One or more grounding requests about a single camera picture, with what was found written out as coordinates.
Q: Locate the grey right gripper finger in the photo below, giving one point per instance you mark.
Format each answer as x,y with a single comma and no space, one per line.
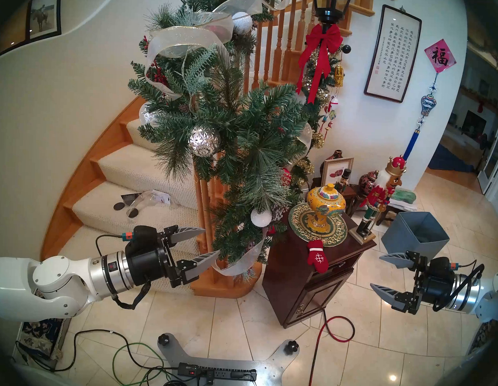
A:
392,297
399,260

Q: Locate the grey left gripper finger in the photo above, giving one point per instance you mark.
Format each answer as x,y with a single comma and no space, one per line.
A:
186,233
189,274

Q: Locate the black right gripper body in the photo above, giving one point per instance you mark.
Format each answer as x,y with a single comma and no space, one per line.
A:
437,288

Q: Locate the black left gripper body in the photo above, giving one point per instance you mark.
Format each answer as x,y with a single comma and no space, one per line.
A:
148,266

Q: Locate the red knitted mitten ornament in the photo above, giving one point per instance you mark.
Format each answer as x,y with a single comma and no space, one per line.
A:
318,258

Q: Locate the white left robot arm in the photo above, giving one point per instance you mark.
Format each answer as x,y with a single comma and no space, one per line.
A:
46,281

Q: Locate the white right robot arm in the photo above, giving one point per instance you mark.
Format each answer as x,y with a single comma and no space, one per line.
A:
491,296

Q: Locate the clear plastic ornament packaging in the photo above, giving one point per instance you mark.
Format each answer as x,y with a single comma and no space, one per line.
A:
149,199

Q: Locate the white glitter ball ornament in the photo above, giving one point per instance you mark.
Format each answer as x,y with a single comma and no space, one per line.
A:
260,218
242,22

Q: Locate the shiny red ball ornament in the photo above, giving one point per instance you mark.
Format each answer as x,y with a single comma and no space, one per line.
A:
286,177
271,230

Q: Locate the silver faceted ball ornament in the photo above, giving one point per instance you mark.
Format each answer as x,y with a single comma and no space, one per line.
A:
204,141

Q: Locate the clear snowflake ball ornament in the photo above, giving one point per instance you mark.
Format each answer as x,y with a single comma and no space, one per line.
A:
147,117

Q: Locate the gold bell ornament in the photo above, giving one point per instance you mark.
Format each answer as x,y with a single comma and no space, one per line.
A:
339,75

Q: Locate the green jade carving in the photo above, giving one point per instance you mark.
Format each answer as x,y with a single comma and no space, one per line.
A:
403,196

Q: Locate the large red nutcracker figure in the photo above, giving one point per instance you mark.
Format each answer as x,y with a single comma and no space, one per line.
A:
379,197

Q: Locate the dark oriental area rug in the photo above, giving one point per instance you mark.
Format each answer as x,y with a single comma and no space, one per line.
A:
482,339

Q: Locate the black base knob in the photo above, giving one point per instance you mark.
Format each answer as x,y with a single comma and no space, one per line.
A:
291,346
164,338

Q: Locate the dark cloisonne jar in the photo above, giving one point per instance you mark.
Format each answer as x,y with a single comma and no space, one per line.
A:
368,181

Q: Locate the carpeted wooden staircase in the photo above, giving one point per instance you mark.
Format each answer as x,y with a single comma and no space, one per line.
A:
127,170

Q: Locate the yellow porcelain dragon jar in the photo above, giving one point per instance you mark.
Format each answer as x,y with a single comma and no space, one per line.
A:
326,203

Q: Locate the small black-hat nutcracker figure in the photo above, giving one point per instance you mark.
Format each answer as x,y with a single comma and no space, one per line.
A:
346,179

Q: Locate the dark wooden side cabinet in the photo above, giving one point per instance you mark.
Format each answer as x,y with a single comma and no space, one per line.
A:
294,286

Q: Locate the green gold round mat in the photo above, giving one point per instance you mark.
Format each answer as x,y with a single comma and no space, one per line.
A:
300,225

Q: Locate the black power strip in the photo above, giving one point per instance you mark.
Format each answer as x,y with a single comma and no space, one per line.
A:
226,374

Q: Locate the small framed red picture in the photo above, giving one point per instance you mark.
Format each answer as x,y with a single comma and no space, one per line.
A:
337,171

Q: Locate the dark blue area rug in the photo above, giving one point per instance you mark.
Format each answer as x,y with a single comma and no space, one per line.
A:
449,161

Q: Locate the dark ceramic vase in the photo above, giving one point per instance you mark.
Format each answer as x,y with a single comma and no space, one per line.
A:
338,153

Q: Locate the blue floral small rug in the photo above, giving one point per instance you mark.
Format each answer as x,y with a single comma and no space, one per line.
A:
44,334

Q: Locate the green pine garland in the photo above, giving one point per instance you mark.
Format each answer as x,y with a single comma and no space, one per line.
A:
251,125

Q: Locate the black fireplace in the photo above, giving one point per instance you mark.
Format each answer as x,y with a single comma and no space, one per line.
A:
474,123

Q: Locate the blue porcelain tassel hanging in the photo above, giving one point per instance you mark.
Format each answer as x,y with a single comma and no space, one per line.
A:
428,105

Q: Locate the red berry sprig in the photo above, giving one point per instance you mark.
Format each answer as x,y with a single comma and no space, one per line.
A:
157,75

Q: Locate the framed calligraphy scroll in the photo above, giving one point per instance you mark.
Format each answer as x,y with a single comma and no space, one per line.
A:
392,53

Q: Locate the red diamond fu paper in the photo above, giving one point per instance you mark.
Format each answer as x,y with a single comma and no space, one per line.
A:
440,56

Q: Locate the red ribbon bow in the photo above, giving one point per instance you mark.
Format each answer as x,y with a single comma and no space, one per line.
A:
321,38

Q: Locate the black framed horse photo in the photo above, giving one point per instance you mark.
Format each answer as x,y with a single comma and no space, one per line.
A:
43,14

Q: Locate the black lantern lamp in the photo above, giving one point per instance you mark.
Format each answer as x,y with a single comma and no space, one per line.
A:
331,4

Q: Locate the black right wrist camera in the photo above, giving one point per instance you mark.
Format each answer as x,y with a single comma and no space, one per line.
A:
441,268

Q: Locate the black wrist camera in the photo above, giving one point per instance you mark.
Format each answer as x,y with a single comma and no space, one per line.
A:
143,236
441,268

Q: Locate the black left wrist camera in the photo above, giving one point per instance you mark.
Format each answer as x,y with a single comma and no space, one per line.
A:
143,236

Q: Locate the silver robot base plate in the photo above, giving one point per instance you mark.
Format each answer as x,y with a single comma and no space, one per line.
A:
275,366

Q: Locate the gold tinsel post garland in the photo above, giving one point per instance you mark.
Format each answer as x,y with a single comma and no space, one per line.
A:
321,115

